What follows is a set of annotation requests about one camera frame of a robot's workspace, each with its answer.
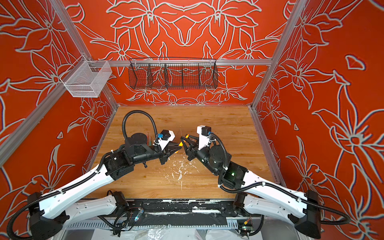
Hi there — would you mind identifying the aluminium frame rail left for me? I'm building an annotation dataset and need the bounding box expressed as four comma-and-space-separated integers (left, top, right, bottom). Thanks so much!
1, 1, 117, 169

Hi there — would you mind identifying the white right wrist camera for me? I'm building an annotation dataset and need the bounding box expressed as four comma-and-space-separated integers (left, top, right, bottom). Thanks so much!
197, 125, 212, 150

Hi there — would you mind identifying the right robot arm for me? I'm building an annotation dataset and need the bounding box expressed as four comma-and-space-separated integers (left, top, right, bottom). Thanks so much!
181, 132, 351, 239

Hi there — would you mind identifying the aluminium frame rail right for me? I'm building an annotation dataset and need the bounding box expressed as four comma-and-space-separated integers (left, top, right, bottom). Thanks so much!
250, 0, 308, 111

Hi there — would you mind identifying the aluminium frame rail back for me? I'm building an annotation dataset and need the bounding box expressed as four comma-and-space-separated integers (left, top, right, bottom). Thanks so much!
87, 59, 272, 67

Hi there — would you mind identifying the white mesh basket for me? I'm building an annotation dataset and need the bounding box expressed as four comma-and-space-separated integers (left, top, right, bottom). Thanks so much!
60, 61, 112, 98

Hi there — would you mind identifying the orange marker pen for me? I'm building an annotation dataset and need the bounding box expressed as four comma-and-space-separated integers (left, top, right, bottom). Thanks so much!
179, 135, 190, 147

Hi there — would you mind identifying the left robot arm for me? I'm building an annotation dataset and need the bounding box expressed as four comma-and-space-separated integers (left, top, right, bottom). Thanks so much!
7, 110, 182, 240

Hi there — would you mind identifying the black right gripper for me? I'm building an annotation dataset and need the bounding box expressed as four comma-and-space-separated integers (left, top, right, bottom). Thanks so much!
180, 133, 222, 177

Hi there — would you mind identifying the aluminium frame rail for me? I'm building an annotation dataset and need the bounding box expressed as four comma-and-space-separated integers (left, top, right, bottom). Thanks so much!
250, 0, 308, 111
87, 59, 272, 67
1, 1, 117, 169

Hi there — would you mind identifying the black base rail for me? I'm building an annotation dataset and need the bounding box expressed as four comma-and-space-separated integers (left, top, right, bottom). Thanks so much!
67, 198, 262, 230

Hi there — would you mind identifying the black wire basket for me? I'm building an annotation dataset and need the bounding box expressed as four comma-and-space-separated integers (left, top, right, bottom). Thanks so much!
128, 58, 219, 90

